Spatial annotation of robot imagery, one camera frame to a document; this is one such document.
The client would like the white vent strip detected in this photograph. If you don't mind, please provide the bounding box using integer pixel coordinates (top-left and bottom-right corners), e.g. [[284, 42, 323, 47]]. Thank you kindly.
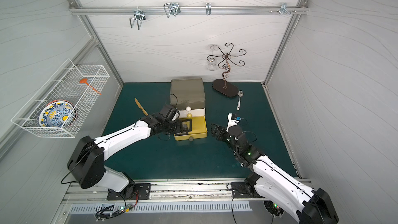
[[69, 200, 252, 214]]

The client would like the white wire basket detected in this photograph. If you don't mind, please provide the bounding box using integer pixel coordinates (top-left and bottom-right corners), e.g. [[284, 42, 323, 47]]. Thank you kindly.
[[11, 59, 110, 138]]

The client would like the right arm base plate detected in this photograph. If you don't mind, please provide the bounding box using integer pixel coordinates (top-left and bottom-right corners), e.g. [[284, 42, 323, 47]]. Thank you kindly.
[[227, 181, 263, 199]]

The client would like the metal double hook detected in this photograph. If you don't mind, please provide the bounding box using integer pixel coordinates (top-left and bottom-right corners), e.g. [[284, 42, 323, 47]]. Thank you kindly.
[[129, 8, 146, 30], [163, 3, 181, 18]]

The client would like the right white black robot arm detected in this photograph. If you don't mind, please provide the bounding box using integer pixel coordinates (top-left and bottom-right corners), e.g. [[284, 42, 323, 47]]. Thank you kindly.
[[211, 124, 339, 224]]

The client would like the aluminium top rail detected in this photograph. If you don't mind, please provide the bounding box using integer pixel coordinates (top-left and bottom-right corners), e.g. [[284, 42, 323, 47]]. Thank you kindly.
[[69, 5, 309, 16]]

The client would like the metal single hook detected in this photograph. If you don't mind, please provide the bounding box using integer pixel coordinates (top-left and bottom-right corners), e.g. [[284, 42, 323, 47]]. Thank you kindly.
[[205, 3, 211, 16]]

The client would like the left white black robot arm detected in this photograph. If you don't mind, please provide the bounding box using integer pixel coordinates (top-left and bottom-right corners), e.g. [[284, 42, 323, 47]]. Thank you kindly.
[[67, 105, 182, 193]]

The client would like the three-tier drawer cabinet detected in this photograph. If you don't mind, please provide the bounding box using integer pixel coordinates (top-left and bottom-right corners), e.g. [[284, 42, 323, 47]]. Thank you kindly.
[[170, 77, 207, 141]]

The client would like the hello kitty metal spoon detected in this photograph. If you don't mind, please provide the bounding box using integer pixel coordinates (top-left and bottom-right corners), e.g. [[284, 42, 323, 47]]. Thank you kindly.
[[236, 90, 244, 111]]

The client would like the black brooch box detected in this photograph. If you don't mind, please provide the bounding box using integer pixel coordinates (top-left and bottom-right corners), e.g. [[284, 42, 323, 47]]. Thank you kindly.
[[180, 118, 193, 133]]

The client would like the yellow plastic knife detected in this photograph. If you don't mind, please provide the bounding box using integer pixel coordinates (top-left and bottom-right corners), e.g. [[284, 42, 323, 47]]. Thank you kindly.
[[134, 98, 148, 116]]

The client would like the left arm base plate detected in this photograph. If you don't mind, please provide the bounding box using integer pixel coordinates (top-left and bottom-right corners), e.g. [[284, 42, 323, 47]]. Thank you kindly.
[[106, 183, 151, 201]]

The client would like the clear wine glass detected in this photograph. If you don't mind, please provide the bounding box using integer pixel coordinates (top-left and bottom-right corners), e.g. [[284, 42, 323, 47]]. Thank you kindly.
[[206, 45, 219, 71]]

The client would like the blue yellow patterned plate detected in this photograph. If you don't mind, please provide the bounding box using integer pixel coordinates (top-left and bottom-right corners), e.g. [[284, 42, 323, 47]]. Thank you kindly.
[[38, 100, 76, 128]]

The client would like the brown metal jewelry stand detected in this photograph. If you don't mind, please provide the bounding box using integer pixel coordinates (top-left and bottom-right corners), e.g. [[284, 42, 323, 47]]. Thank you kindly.
[[212, 43, 247, 97]]

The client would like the orange plastic spoon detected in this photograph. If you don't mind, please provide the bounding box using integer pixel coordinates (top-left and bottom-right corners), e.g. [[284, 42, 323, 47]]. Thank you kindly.
[[79, 78, 101, 95]]

